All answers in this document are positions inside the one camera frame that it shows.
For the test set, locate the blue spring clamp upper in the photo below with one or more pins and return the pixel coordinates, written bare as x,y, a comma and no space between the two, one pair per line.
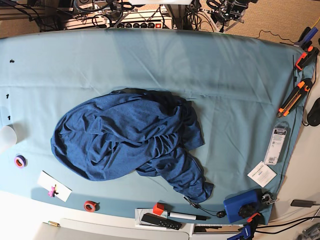
306,36

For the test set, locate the blue orange clamp lower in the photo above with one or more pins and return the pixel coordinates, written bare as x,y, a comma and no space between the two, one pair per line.
248,231

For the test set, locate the packaged blade box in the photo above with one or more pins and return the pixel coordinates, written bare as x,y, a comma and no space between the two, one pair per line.
276,143

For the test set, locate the red cube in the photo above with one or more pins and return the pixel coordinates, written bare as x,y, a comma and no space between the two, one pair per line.
158,209

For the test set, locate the black remote control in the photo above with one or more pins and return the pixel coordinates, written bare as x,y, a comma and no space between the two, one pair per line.
161,222

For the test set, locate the blue t-shirt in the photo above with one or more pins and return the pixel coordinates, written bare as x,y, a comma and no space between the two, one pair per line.
150,132

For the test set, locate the white leaflet card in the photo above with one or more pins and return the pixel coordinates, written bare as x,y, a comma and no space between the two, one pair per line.
262,174

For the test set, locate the purple tape roll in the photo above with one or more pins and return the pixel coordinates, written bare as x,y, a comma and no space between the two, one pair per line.
20,161

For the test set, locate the translucent white plastic cup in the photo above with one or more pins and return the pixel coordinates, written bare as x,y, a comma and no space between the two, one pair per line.
8,138

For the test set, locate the pink small clip toy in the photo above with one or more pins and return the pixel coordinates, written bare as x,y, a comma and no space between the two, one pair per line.
52,192

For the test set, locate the light blue table cloth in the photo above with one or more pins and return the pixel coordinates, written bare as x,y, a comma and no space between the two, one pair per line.
236,85

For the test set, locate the blue box with knob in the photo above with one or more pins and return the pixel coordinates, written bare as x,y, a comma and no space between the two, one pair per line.
243,205

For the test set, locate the red tape roll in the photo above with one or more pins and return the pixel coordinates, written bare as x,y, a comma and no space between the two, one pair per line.
90,206

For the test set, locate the white power strip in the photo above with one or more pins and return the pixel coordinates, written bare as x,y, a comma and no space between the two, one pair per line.
137,18

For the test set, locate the black small device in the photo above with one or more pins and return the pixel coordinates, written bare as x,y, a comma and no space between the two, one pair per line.
302,203

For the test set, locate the orange black clamp upper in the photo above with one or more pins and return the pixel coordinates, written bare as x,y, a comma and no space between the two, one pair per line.
306,58

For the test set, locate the white black marker pen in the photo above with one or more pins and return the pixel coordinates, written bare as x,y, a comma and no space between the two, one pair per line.
187,216

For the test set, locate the white paper card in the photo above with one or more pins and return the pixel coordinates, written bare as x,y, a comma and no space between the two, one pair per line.
46,181

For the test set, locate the metal carabiner clip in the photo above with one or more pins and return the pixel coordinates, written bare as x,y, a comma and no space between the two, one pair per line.
268,199

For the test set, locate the brass small pin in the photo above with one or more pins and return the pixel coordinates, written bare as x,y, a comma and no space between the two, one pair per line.
53,223

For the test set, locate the black computer mouse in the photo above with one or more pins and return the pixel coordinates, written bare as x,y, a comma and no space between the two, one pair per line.
313,116

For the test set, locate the orange black utility knife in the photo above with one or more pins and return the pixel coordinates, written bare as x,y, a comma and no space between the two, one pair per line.
298,92

